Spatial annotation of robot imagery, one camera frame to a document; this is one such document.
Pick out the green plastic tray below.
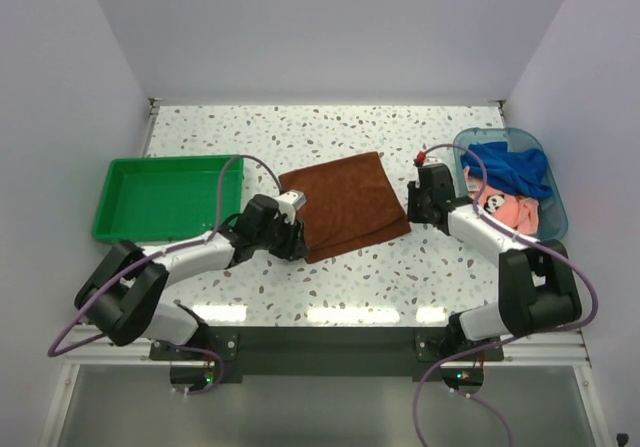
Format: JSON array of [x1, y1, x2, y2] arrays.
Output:
[[92, 155, 244, 243]]

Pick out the brown towel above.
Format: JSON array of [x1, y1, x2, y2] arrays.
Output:
[[279, 152, 411, 264]]

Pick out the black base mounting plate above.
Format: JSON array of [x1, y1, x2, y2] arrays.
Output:
[[149, 326, 498, 383]]

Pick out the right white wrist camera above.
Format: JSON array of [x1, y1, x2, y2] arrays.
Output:
[[413, 151, 442, 168]]

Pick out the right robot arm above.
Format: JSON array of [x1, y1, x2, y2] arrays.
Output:
[[407, 163, 582, 360]]

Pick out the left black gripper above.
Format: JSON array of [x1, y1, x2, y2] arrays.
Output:
[[254, 211, 309, 261]]

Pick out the pink panda towel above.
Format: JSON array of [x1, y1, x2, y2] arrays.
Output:
[[464, 167, 539, 236]]

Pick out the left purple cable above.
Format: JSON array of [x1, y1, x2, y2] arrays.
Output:
[[47, 154, 294, 398]]

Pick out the blue plastic bin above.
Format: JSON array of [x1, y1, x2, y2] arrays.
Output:
[[454, 127, 568, 240]]

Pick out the blue towel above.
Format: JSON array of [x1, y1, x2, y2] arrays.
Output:
[[468, 141, 554, 200]]

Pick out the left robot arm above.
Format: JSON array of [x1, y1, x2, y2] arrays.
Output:
[[74, 190, 309, 360]]

